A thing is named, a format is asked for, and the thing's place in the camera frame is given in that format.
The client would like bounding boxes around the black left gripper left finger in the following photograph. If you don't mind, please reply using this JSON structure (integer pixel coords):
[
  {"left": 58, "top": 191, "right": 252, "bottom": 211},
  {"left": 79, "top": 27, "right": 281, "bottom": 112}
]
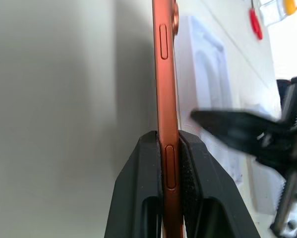
[{"left": 104, "top": 130, "right": 165, "bottom": 238}]

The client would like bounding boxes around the white moulded tray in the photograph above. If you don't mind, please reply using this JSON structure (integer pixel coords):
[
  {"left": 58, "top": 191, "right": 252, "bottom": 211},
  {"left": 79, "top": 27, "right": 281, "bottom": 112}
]
[{"left": 173, "top": 15, "right": 251, "bottom": 185}]

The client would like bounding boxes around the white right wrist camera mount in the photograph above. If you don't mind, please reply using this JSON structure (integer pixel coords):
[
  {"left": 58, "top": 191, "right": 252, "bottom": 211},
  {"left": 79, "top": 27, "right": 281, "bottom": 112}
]
[{"left": 269, "top": 171, "right": 297, "bottom": 237}]

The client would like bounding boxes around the clear plastic container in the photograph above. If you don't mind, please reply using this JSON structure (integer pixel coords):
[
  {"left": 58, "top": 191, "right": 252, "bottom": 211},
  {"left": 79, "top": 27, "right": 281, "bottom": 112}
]
[{"left": 257, "top": 0, "right": 289, "bottom": 26}]

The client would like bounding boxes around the red plastic tool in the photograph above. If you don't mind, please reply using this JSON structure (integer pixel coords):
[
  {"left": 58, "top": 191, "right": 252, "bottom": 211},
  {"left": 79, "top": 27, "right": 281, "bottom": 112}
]
[{"left": 248, "top": 6, "right": 264, "bottom": 40}]

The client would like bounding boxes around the yellow plastic object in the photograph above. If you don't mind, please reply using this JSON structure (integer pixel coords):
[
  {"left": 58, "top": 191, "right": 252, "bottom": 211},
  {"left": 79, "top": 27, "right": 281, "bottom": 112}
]
[{"left": 284, "top": 0, "right": 297, "bottom": 15}]

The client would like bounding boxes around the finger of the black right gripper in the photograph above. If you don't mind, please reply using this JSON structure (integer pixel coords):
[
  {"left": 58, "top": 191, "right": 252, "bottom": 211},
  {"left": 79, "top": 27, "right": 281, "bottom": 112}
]
[{"left": 189, "top": 108, "right": 292, "bottom": 166}]

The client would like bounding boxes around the orange smartphone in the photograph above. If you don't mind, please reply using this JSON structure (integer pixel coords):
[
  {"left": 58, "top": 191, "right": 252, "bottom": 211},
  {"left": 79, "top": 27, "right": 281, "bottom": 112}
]
[{"left": 151, "top": 0, "right": 186, "bottom": 238}]

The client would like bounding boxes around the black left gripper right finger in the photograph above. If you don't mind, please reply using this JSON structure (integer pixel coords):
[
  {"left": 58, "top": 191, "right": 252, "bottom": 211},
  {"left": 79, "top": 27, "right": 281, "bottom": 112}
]
[{"left": 178, "top": 131, "right": 262, "bottom": 238}]

